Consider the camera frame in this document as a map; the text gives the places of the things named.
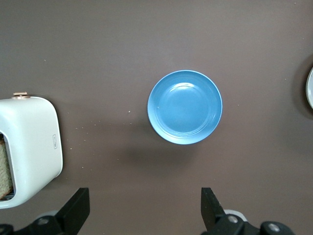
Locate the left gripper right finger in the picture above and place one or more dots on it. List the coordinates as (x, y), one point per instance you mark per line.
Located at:
(215, 220)

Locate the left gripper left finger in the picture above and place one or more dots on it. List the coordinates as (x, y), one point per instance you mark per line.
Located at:
(71, 215)

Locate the toasted bread slice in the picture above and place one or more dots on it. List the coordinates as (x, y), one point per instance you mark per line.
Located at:
(5, 169)

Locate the blue plate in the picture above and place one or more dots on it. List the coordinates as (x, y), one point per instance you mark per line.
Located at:
(184, 107)

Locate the beige plate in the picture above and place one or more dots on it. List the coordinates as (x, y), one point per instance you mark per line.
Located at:
(310, 88)

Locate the cream white toaster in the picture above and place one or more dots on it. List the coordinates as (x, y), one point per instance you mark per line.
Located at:
(31, 137)

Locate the brown table cloth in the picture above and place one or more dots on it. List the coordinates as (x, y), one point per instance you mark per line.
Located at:
(97, 49)

